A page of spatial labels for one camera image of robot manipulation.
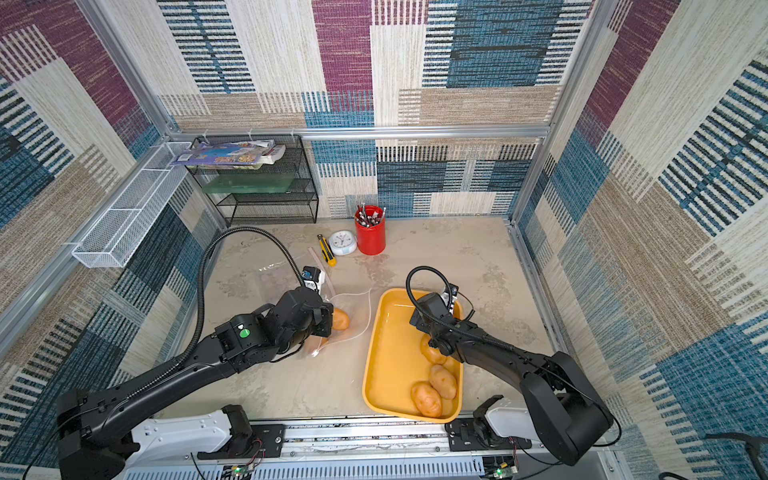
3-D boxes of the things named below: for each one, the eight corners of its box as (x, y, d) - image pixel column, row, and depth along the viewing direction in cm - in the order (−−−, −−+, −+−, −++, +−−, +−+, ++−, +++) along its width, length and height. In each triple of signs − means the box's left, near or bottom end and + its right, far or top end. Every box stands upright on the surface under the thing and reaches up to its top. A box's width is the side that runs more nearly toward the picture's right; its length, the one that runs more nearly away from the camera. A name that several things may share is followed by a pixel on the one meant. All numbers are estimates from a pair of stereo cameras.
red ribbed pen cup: (358, 255, 112) (354, 224, 99) (360, 237, 118) (356, 205, 105) (386, 255, 112) (385, 223, 99) (386, 237, 118) (385, 204, 105)
